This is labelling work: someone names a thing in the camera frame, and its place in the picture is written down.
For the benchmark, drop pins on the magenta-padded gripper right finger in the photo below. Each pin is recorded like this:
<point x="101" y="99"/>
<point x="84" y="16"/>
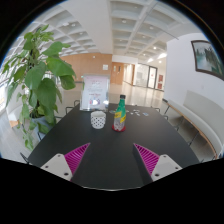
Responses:
<point x="148" y="159"/>

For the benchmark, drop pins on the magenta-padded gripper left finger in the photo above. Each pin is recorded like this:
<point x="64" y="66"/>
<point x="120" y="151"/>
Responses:
<point x="76" y="156"/>

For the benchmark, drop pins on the green drink bottle yellow label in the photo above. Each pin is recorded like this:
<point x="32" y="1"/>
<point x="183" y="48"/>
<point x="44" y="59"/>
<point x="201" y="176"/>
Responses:
<point x="120" y="115"/>

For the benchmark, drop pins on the white dotted cup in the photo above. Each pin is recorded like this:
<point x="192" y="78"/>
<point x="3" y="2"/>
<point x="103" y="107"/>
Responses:
<point x="98" y="120"/>

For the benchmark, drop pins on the small blue card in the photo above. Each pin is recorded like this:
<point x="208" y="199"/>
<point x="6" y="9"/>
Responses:
<point x="145" y="114"/>

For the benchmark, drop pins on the clear acrylic sign stand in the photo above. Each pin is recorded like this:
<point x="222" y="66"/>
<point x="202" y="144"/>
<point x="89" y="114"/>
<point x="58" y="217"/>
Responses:
<point x="95" y="91"/>

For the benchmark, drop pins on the long white bench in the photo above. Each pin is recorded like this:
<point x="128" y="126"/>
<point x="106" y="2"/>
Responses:
<point x="203" y="115"/>

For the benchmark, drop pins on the green potted plant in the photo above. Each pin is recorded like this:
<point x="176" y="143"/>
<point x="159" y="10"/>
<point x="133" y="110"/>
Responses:
<point x="45" y="91"/>

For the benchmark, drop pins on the framed landscape picture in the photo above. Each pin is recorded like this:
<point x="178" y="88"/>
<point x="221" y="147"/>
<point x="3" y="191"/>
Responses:
<point x="208" y="58"/>

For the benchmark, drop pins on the recessed ceiling lights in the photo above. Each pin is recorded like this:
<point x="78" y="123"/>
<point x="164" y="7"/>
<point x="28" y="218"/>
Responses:
<point x="124" y="21"/>

